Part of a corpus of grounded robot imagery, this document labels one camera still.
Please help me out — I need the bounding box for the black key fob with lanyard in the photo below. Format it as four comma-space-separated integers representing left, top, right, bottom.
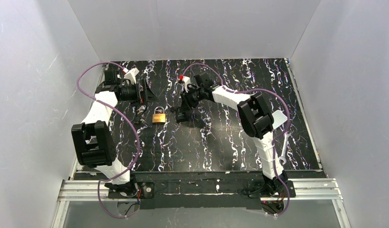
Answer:
133, 105, 148, 124

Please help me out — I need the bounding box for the brass padlock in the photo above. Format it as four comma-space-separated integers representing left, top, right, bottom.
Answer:
152, 106, 166, 124

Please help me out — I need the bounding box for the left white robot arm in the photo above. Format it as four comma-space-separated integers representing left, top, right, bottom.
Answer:
71, 66, 156, 185

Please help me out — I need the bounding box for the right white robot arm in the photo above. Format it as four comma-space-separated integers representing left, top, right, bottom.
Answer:
173, 74, 288, 181

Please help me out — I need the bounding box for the white square box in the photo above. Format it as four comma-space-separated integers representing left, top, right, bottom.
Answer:
272, 110, 288, 130

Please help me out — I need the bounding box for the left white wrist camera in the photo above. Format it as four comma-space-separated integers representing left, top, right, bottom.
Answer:
122, 67, 139, 85

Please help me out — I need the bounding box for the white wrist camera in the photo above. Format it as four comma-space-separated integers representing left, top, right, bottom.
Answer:
122, 67, 139, 85
178, 75, 191, 93

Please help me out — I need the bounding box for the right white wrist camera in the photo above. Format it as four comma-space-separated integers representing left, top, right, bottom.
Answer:
178, 75, 191, 93

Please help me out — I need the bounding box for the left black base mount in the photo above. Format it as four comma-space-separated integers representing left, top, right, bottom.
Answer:
105, 182, 155, 200

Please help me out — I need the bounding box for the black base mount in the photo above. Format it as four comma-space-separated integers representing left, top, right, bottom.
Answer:
248, 176, 297, 199
105, 182, 155, 200

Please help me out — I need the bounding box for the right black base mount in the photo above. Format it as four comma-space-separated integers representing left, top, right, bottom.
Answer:
248, 176, 297, 199

